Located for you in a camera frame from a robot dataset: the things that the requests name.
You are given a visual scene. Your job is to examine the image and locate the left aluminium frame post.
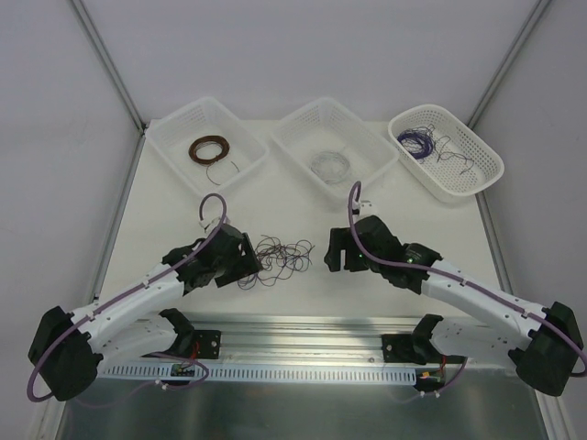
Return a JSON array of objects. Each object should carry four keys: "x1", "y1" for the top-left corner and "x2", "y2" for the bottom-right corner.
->
[{"x1": 67, "y1": 0, "x2": 146, "y2": 134}]

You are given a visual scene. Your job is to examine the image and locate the right aluminium frame post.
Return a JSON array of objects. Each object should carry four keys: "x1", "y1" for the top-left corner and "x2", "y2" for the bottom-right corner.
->
[{"x1": 466, "y1": 0, "x2": 553, "y2": 129}]

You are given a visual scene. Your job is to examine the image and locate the right white perforated basket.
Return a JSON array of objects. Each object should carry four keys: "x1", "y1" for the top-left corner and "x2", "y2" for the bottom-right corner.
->
[{"x1": 388, "y1": 104, "x2": 504, "y2": 204}]

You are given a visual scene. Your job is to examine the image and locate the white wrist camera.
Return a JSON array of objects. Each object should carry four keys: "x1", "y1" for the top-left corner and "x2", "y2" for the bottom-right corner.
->
[
  {"x1": 199, "y1": 217, "x2": 224, "y2": 234},
  {"x1": 351, "y1": 201, "x2": 378, "y2": 218}
]

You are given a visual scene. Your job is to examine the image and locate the brown wire coil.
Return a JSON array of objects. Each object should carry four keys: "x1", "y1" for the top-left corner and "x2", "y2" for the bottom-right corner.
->
[{"x1": 188, "y1": 136, "x2": 241, "y2": 186}]

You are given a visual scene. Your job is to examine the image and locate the left white perforated basket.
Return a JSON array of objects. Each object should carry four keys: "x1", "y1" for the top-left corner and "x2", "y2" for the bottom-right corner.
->
[{"x1": 146, "y1": 97, "x2": 269, "y2": 196}]

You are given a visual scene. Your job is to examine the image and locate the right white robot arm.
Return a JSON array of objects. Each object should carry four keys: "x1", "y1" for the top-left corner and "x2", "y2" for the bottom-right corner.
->
[{"x1": 324, "y1": 215, "x2": 586, "y2": 397}]

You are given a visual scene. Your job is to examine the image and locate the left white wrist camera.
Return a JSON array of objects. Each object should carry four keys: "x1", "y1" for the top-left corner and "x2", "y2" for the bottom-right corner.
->
[{"x1": 199, "y1": 217, "x2": 224, "y2": 234}]

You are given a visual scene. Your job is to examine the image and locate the white wire coil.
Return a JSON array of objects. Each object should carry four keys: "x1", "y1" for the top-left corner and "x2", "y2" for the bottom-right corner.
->
[{"x1": 310, "y1": 150, "x2": 352, "y2": 185}]

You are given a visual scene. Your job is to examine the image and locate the slotted white cable duct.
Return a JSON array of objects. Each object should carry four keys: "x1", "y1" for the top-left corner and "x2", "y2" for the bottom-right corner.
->
[{"x1": 99, "y1": 361, "x2": 416, "y2": 386}]

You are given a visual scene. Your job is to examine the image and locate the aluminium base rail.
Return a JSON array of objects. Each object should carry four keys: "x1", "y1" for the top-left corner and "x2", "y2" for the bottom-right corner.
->
[{"x1": 91, "y1": 311, "x2": 478, "y2": 368}]

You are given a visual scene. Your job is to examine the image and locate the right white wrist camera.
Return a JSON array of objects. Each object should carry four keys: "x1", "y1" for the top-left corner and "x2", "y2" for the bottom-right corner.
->
[{"x1": 351, "y1": 201, "x2": 378, "y2": 218}]

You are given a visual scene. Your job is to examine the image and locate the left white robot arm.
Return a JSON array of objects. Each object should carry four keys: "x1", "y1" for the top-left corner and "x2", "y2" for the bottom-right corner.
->
[{"x1": 27, "y1": 225, "x2": 261, "y2": 402}]

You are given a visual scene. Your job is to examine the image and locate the middle white perforated basket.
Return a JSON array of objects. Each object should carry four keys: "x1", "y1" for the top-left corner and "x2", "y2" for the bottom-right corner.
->
[{"x1": 271, "y1": 97, "x2": 399, "y2": 212}]

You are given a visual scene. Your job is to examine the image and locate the white perforated basket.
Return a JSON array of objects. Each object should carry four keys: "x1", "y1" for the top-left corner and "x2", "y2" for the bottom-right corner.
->
[
  {"x1": 388, "y1": 104, "x2": 504, "y2": 204},
  {"x1": 146, "y1": 97, "x2": 269, "y2": 196},
  {"x1": 271, "y1": 97, "x2": 399, "y2": 212}
]

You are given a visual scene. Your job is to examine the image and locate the aluminium frame post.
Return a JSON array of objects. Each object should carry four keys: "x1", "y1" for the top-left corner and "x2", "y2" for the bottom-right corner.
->
[
  {"x1": 466, "y1": 0, "x2": 553, "y2": 129},
  {"x1": 67, "y1": 0, "x2": 146, "y2": 134}
]

